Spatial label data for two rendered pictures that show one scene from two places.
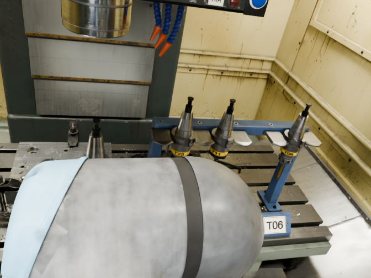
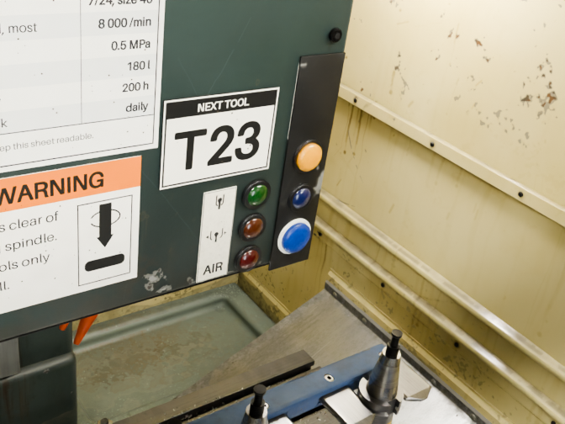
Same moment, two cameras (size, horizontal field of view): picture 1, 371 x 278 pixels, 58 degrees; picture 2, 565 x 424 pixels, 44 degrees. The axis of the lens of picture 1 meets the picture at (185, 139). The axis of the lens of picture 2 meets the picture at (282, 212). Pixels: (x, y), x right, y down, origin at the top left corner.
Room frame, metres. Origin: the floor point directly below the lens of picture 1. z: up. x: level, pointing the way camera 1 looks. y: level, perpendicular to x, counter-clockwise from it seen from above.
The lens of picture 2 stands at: (0.19, 0.12, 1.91)
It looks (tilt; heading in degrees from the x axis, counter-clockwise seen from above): 30 degrees down; 339
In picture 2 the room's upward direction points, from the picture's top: 9 degrees clockwise
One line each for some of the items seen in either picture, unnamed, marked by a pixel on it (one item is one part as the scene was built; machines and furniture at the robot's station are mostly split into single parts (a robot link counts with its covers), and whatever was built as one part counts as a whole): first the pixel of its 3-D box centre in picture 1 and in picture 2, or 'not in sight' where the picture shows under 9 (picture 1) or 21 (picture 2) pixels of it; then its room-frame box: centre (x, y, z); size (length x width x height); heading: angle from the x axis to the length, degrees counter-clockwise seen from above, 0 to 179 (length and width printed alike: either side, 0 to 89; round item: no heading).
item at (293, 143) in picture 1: (293, 138); (379, 395); (0.82, -0.30, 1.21); 0.06 x 0.06 x 0.03
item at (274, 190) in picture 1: (282, 169); not in sight; (0.89, -0.34, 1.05); 0.10 x 0.05 x 0.30; 19
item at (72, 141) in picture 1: (73, 139); not in sight; (0.92, 0.38, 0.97); 0.13 x 0.03 x 0.15; 19
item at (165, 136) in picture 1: (162, 137); not in sight; (0.70, 0.06, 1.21); 0.07 x 0.05 x 0.01; 19
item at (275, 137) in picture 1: (276, 138); (350, 410); (0.81, -0.25, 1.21); 0.07 x 0.05 x 0.01; 19
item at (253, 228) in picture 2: not in sight; (252, 227); (0.67, -0.04, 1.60); 0.02 x 0.01 x 0.02; 109
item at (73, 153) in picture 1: (64, 170); not in sight; (0.77, 0.35, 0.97); 0.29 x 0.23 x 0.05; 109
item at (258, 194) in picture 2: not in sight; (256, 194); (0.67, -0.04, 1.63); 0.02 x 0.01 x 0.02; 109
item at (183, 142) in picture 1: (183, 137); not in sight; (0.71, 0.01, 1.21); 0.06 x 0.06 x 0.03
